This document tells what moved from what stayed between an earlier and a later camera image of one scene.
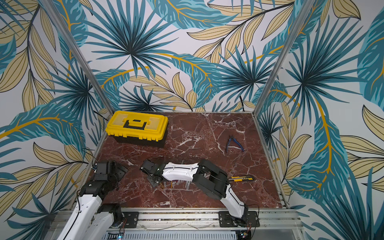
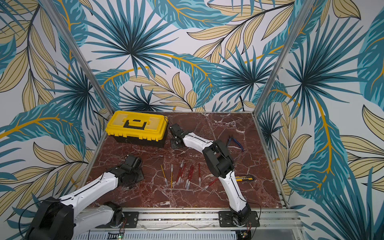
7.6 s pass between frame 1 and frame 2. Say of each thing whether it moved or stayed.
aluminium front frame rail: stayed
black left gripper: moved
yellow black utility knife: stayed
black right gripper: moved
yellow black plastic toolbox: stayed
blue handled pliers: stayed
